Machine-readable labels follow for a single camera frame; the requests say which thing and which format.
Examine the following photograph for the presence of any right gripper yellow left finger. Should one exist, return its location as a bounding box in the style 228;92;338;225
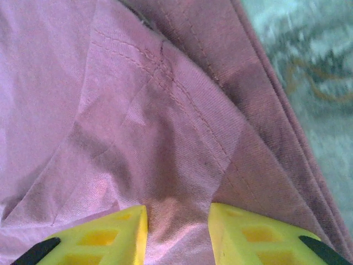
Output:
10;204;149;265

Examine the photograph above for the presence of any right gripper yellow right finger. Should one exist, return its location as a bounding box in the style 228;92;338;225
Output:
207;202;352;265

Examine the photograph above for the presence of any maroon t-shirt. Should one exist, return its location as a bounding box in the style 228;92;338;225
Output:
0;0;350;265

